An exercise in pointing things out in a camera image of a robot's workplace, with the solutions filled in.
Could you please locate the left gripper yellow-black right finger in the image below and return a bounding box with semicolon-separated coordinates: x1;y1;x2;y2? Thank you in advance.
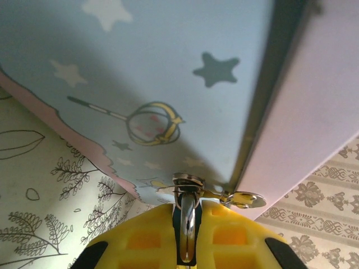
195;199;307;269

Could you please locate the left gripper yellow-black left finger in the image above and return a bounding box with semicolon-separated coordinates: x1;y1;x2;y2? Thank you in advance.
72;202;180;269

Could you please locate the blue pink cartoon tin box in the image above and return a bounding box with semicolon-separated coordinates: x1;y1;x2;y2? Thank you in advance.
0;0;359;222

